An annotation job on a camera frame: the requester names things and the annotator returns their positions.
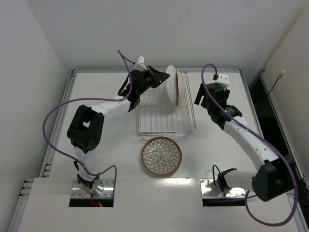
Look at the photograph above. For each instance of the silver wire dish rack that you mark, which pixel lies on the silver wire dish rack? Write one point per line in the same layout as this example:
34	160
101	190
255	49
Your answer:
157	116

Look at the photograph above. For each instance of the white plate with brown rim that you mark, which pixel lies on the white plate with brown rim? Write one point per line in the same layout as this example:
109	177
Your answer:
181	88

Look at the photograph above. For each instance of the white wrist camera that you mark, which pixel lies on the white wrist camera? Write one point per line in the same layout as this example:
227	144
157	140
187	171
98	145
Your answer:
139	64
221	79

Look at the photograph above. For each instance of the white plate with orange sunburst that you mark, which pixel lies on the white plate with orange sunburst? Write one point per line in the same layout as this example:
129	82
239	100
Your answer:
172	84

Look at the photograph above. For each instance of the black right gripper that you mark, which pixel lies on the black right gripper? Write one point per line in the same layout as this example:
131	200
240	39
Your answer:
201	95

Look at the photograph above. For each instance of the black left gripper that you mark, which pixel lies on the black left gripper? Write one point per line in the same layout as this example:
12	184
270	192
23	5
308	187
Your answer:
152	74

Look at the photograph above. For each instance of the right steel base plate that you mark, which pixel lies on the right steel base plate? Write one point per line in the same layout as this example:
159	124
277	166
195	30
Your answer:
209	191

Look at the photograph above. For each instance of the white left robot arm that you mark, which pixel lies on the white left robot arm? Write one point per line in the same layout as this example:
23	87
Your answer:
85	130

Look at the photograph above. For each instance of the aluminium table edge rail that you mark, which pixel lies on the aluminium table edge rail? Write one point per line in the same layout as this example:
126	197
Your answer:
48	158

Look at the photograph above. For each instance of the steel base plate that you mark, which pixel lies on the steel base plate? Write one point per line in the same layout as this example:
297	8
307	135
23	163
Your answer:
209	191
102	189

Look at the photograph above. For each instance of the left steel base plate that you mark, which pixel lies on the left steel base plate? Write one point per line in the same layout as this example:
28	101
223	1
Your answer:
102	189

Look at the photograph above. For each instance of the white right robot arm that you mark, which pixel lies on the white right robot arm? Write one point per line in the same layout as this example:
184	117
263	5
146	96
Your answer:
274	174

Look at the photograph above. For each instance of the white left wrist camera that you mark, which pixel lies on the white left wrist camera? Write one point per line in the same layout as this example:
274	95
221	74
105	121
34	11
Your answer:
139	64

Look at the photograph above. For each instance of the floral plate with orange rim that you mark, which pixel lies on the floral plate with orange rim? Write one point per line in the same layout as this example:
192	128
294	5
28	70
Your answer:
161	156

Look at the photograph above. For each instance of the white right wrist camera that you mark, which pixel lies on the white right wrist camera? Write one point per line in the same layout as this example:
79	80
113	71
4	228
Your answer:
221	79

